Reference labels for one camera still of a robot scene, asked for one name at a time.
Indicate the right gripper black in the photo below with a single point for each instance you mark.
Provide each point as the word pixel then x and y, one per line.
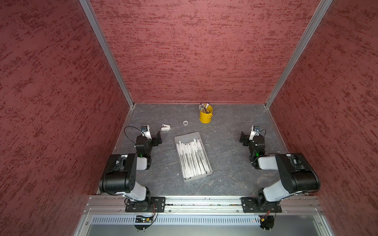
pixel 246 139

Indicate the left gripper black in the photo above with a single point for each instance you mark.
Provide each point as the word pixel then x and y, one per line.
pixel 154 139

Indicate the translucent plastic storage box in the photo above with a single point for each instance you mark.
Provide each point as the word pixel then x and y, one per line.
pixel 186 139

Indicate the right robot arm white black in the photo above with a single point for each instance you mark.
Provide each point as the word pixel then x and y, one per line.
pixel 296 174

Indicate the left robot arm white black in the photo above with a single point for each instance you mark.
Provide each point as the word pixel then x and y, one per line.
pixel 119 175

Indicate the white plastic clip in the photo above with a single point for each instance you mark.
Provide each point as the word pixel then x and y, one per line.
pixel 165 127

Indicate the yellow metal cup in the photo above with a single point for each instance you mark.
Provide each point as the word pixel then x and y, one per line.
pixel 206 117

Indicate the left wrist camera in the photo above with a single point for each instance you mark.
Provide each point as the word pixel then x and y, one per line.
pixel 145 130

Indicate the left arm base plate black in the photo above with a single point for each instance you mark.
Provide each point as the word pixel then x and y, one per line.
pixel 152 205

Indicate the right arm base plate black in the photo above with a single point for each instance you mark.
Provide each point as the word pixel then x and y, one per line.
pixel 254 205

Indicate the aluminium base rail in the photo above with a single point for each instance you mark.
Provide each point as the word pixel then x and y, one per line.
pixel 212 205

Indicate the perforated cable duct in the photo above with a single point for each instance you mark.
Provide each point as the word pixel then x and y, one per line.
pixel 207 220

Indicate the left aluminium corner post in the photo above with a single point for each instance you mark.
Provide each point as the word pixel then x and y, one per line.
pixel 90 14

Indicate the aluminium corner post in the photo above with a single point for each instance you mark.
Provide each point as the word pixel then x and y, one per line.
pixel 313 24
pixel 90 14

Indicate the right aluminium corner post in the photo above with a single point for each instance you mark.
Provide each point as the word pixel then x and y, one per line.
pixel 313 24

